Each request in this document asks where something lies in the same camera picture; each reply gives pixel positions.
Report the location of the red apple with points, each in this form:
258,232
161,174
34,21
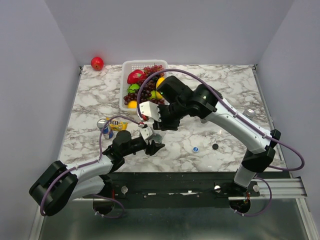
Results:
97,63

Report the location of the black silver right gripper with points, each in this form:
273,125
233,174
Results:
161,124

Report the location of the white plastic fruit basket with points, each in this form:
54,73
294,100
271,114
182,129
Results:
128,67

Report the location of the red dragon fruit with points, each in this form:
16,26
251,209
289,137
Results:
136,76

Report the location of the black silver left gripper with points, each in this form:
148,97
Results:
154,147

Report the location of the yellow mango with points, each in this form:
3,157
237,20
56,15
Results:
159,81

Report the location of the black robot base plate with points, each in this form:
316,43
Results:
168,190

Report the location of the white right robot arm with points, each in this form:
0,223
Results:
208,104

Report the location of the red bull can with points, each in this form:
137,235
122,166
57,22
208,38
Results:
105,128

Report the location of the clear plastic bottle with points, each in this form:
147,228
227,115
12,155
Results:
158,138

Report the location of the blue white bottle cap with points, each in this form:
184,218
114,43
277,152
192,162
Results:
195,149

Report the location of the silver blue drink can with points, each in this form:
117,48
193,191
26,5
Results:
249,113

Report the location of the yellow M&M candy bag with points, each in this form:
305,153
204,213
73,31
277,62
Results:
115,124

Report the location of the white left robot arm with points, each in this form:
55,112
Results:
60,182

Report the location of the black bottle cap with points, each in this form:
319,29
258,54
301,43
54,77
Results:
215,146

